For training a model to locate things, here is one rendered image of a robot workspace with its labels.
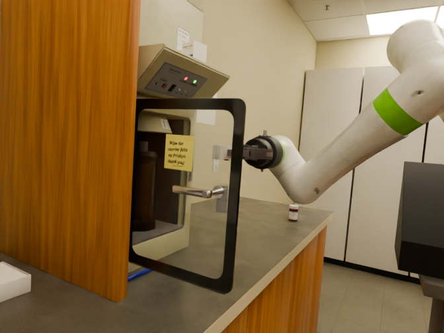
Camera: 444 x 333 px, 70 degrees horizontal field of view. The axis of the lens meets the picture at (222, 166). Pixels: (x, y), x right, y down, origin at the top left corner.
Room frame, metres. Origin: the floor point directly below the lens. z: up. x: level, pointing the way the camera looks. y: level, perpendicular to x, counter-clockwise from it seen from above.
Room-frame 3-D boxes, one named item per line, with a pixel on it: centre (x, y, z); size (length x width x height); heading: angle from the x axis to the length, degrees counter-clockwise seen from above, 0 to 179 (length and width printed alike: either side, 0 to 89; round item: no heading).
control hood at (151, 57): (0.88, 0.12, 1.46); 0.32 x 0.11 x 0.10; 151
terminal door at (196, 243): (0.69, 0.10, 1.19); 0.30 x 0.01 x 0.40; 61
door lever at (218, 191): (0.63, 0.05, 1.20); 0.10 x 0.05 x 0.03; 61
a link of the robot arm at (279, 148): (0.88, -0.11, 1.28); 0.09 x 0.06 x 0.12; 61
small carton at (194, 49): (0.91, 0.10, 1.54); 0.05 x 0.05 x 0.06; 47
